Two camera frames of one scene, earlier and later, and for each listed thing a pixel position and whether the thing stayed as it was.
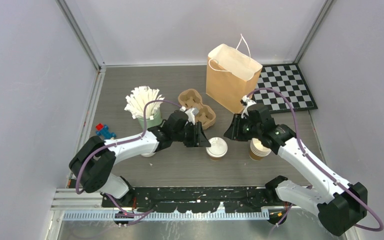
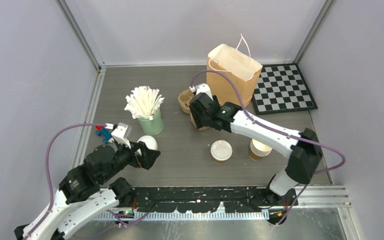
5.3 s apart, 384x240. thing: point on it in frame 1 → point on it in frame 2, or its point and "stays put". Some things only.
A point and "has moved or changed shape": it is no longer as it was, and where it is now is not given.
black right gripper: x=231 y=133 → x=200 y=121
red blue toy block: x=103 y=130 stays put
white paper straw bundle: x=139 y=97 stays put
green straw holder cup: x=151 y=123 stays put
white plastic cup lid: x=218 y=148 has moved or changed shape
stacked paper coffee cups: x=257 y=151 stays put
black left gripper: x=198 y=139 → x=148 y=156
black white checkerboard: x=287 y=78 stays put
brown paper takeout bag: x=230 y=75 stays put
